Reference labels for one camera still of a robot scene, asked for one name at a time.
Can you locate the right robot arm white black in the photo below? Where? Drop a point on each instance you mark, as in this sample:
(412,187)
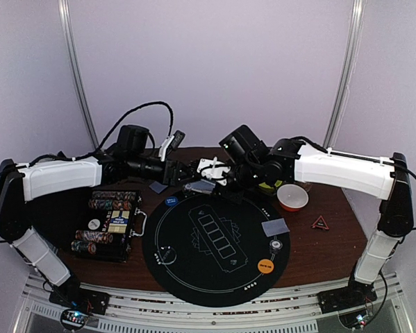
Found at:
(298,159)

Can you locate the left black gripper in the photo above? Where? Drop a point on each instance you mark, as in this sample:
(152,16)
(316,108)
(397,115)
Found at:
(171,176)

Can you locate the single grey card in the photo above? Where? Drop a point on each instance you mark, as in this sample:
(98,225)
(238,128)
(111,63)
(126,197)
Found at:
(157,187)

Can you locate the clear acrylic dealer puck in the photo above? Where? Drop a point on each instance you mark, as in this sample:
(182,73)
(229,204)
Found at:
(166,255)

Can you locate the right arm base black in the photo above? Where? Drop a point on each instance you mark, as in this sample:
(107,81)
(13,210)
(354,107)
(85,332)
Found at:
(354,294)

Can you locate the right aluminium frame post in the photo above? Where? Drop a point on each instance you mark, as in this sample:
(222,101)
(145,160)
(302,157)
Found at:
(348,66)

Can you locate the orange big blind button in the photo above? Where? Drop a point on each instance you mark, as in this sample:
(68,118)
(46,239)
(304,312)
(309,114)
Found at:
(265,266)

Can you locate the front aluminium rail frame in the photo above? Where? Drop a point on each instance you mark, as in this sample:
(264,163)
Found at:
(289,309)

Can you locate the white dealer button in case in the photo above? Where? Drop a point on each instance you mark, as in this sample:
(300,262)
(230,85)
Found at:
(94,224)

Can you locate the black round poker mat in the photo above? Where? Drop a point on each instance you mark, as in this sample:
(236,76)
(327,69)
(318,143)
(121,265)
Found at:
(218,246)

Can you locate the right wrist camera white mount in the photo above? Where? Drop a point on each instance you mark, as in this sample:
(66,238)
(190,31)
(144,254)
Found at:
(213,170)

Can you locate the black poker chip case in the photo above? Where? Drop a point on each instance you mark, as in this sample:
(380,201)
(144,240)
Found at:
(58,216)

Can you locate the blue small blind button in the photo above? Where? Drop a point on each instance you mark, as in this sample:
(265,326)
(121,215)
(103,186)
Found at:
(171,201)

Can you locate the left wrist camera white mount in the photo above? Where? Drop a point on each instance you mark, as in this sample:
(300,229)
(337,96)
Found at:
(170,144)

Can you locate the left circuit board with LEDs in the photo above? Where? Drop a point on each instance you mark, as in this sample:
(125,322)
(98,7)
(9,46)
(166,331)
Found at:
(72,319)

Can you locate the red black triangle button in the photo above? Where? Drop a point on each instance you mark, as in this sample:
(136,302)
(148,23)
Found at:
(321,224)

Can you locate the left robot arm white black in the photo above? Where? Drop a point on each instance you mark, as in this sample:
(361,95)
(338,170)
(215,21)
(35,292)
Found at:
(21,183)

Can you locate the boxed playing card deck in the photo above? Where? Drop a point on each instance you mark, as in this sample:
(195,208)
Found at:
(116,221)

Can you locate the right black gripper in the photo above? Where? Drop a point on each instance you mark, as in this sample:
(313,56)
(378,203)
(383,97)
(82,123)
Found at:
(226,177)

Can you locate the grey playing card deck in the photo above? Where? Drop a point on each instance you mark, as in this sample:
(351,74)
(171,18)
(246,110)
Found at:
(201,186)

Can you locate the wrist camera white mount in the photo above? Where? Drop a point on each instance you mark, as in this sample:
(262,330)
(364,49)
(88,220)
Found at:
(213,170)
(170,144)

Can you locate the white orange bowl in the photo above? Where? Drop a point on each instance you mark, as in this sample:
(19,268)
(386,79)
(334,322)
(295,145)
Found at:
(292,197)

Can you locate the right circuit board with LEDs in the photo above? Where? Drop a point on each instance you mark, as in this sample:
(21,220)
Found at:
(355,320)

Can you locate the circuit board with leds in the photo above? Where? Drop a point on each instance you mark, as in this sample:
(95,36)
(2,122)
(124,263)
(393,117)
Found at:
(355,320)
(72,319)

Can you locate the poker chip row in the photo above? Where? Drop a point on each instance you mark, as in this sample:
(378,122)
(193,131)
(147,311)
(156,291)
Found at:
(106,204)
(114,195)
(87,247)
(94,236)

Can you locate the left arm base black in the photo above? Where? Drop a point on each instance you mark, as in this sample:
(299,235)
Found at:
(70,294)

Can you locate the green bowl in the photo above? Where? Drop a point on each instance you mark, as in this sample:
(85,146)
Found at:
(269,189)

